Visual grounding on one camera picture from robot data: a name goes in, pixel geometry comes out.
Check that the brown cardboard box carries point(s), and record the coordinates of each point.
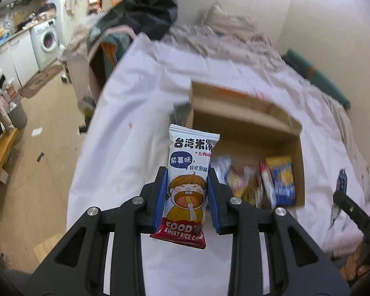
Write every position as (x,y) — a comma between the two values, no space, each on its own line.
(251,128)

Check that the white kitchen cabinet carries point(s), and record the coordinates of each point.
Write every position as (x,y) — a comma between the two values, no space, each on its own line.
(17,59)

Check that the brown floor mat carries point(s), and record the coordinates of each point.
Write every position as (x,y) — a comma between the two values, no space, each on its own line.
(39,80)

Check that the person's right hand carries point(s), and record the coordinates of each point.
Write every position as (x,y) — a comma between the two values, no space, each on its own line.
(357,266)

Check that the yellow cheese snack bag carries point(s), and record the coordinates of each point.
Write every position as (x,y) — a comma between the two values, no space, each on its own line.
(237,181)

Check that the blue yellow tiger snack bag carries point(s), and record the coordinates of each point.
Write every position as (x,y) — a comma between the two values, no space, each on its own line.
(282,175)

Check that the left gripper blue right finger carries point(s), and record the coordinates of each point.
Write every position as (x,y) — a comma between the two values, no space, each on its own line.
(218,196)

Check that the grey trash bin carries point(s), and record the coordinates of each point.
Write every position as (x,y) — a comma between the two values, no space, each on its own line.
(17,114)

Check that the white cartoon popcorn snack bag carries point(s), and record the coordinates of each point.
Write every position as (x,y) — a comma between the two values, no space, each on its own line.
(250,172)

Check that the white blue snack bag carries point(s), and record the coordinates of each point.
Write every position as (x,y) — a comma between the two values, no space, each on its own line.
(221,165)

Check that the white cartoon bed sheet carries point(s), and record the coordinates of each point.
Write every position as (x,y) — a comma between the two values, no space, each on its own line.
(128,138)

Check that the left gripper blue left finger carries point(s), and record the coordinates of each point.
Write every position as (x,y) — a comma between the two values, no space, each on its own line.
(155,196)

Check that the beige floral pillow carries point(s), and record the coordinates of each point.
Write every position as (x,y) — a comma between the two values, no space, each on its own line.
(242,26)

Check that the white washing machine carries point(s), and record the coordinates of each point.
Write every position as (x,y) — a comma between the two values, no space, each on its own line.
(45,43)

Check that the white rice cake snack packet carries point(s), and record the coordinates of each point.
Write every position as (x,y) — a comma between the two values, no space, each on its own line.
(188,164)

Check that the black plastic garbage bag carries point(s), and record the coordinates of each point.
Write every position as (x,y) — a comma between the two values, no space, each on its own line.
(151,17)

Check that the crumpled floral blanket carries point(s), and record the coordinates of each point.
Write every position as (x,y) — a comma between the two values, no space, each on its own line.
(255,51)

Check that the small white blue candy wrapper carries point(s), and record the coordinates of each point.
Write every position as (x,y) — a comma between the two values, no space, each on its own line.
(338,196)

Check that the brown chocolate snack packet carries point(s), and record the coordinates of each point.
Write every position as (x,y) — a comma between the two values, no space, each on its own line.
(260,198)

